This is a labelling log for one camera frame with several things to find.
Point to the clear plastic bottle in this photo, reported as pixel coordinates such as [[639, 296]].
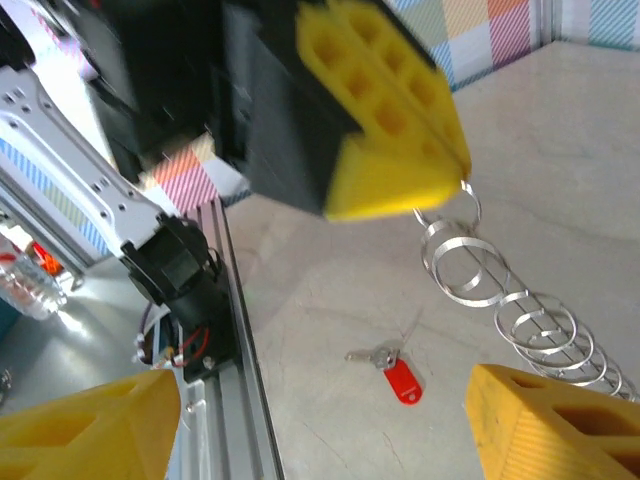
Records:
[[30, 290]]

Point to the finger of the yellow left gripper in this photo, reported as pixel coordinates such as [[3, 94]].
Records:
[[425, 87], [380, 185]]

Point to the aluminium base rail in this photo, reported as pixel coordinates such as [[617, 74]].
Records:
[[235, 430]]

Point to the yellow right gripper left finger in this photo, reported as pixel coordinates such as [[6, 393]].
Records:
[[100, 435]]

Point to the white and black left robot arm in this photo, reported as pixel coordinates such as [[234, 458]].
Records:
[[65, 150]]

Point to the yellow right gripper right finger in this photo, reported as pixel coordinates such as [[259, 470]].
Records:
[[540, 435]]

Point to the silver key with red tag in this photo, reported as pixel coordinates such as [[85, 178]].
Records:
[[405, 382]]

